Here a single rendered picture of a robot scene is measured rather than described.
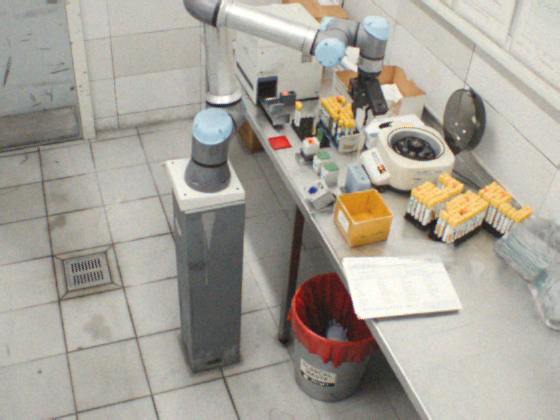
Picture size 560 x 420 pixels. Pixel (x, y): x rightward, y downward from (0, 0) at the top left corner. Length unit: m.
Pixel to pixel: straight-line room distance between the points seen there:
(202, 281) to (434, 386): 0.95
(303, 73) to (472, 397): 1.41
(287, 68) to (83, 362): 1.45
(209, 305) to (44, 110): 1.86
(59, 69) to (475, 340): 2.70
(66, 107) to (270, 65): 1.67
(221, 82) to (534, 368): 1.22
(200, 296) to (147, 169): 1.47
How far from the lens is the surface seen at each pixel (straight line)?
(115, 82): 3.83
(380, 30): 1.82
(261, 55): 2.41
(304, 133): 2.34
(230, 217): 2.07
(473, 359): 1.75
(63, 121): 3.85
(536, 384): 1.77
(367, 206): 2.03
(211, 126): 1.92
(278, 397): 2.61
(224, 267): 2.23
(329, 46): 1.70
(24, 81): 3.71
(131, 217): 3.33
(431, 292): 1.84
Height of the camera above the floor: 2.20
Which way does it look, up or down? 41 degrees down
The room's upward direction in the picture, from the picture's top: 5 degrees clockwise
